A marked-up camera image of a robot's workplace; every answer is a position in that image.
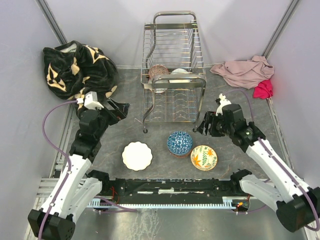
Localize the aluminium frame rail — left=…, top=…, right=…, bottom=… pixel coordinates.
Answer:
left=23, top=162, right=320, bottom=240

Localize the red patterned bowl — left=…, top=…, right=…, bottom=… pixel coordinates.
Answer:
left=148, top=64, right=169, bottom=79

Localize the white scalloped bowl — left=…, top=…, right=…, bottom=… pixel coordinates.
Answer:
left=122, top=141, right=153, bottom=171

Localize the stainless steel dish rack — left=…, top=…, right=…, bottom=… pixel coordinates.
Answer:
left=140, top=10, right=207, bottom=133

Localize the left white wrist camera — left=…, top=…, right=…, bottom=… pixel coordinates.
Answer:
left=75, top=91, right=104, bottom=110

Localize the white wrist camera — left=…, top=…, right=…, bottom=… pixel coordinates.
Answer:
left=215, top=93, right=232, bottom=116
left=75, top=91, right=104, bottom=110

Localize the yellow floral bowl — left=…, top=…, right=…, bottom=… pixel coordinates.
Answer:
left=190, top=145, right=218, bottom=171

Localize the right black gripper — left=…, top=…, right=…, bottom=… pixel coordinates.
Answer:
left=195, top=111, right=233, bottom=138

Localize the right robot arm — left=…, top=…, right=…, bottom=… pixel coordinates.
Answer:
left=196, top=103, right=320, bottom=233

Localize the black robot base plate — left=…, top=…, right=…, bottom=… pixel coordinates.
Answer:
left=97, top=178, right=248, bottom=204

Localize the black and cream blanket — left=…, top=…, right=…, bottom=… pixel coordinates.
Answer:
left=43, top=40, right=120, bottom=103

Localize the dusty pink cloth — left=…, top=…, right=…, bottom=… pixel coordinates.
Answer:
left=210, top=55, right=275, bottom=89

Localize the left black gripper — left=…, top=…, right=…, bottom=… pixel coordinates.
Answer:
left=93, top=97, right=130, bottom=140

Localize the light blue cable duct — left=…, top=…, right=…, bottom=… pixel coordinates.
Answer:
left=87, top=196, right=250, bottom=208

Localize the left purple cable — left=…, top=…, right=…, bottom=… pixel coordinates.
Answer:
left=36, top=99, right=138, bottom=240

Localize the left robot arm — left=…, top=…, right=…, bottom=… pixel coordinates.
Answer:
left=27, top=98, right=130, bottom=240

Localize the purple cable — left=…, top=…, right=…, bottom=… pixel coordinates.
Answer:
left=36, top=99, right=138, bottom=240
left=223, top=89, right=318, bottom=231

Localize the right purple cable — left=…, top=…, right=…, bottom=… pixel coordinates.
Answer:
left=223, top=89, right=318, bottom=231

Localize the blue triangle patterned bowl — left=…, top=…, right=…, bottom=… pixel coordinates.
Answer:
left=166, top=131, right=193, bottom=155

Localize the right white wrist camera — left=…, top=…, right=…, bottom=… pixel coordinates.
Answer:
left=215, top=93, right=232, bottom=116

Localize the magenta cloth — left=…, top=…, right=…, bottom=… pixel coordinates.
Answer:
left=253, top=79, right=274, bottom=100

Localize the plain white bowl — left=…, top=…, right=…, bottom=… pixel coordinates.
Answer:
left=171, top=68, right=189, bottom=74

